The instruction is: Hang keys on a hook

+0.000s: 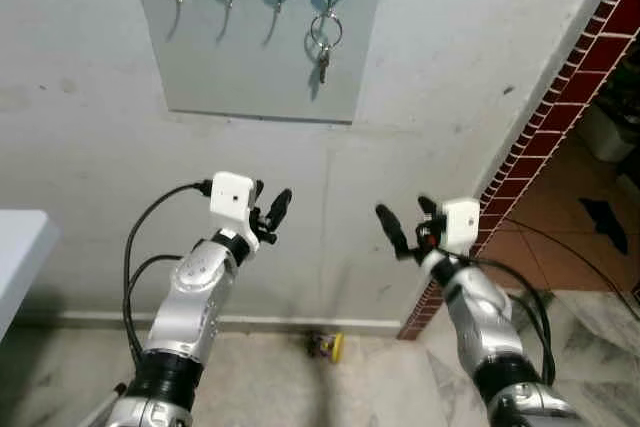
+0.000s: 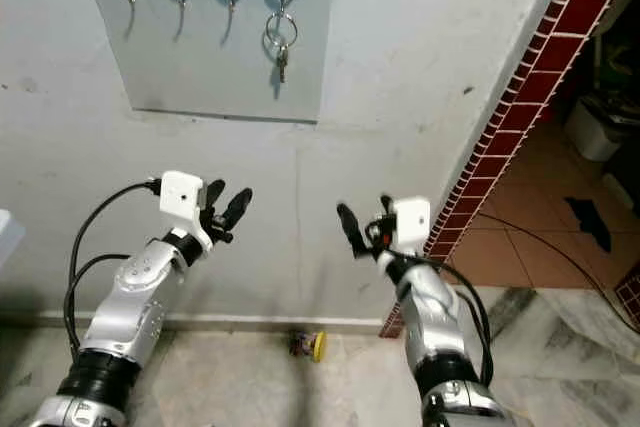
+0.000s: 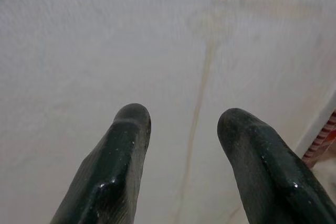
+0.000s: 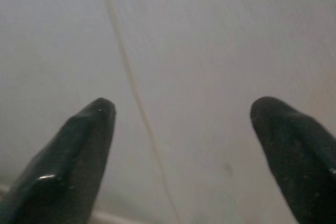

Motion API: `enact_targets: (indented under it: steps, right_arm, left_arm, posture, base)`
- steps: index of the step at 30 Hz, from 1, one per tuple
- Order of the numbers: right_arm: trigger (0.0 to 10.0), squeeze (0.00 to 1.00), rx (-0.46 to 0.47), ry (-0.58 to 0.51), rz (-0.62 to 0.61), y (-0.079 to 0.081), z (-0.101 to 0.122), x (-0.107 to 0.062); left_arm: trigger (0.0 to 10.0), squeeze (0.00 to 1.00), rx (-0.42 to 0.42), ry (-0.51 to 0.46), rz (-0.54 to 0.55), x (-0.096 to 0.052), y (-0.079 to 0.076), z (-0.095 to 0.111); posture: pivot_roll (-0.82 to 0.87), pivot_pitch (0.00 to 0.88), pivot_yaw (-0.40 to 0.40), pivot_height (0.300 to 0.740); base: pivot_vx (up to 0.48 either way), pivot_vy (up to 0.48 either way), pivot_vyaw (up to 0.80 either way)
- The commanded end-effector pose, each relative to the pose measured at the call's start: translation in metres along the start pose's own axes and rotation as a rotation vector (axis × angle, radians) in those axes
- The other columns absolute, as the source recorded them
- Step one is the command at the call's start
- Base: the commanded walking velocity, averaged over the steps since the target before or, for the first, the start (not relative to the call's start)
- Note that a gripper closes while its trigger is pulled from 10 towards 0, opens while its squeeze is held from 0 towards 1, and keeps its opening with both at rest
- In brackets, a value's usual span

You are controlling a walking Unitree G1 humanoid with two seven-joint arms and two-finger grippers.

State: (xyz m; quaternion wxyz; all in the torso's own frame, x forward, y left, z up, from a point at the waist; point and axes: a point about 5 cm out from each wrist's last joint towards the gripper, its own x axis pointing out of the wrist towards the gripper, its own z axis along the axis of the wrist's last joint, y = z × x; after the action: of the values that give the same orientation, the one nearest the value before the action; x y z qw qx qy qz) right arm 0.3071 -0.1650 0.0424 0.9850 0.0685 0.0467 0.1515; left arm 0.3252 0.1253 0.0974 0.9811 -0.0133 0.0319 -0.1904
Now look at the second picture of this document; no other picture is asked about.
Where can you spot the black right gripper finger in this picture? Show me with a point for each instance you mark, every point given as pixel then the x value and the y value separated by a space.
pixel 387 207
pixel 351 227

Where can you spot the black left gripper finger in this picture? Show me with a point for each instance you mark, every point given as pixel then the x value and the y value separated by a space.
pixel 237 208
pixel 215 193

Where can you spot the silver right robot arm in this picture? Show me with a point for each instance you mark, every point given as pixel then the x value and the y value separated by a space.
pixel 430 317

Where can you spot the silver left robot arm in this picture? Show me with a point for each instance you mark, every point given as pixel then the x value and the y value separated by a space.
pixel 145 287

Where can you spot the small yellow toy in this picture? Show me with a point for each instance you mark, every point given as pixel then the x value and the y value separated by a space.
pixel 318 346

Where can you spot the black cloth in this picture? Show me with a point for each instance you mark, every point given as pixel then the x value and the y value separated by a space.
pixel 588 217

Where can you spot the white plastic table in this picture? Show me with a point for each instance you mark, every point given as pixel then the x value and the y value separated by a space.
pixel 8 232

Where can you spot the white bin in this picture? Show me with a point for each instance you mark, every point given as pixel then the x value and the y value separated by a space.
pixel 590 132

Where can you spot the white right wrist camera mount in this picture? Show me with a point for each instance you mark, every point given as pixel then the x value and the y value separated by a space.
pixel 412 225

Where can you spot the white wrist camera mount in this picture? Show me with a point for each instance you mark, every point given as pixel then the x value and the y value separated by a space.
pixel 412 225
pixel 182 197

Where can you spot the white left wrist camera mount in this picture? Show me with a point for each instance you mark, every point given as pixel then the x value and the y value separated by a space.
pixel 182 197

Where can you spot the grey wall board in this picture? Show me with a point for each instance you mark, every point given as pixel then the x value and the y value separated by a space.
pixel 200 67

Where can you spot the red tiled wall trim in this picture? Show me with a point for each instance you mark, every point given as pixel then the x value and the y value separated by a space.
pixel 560 37

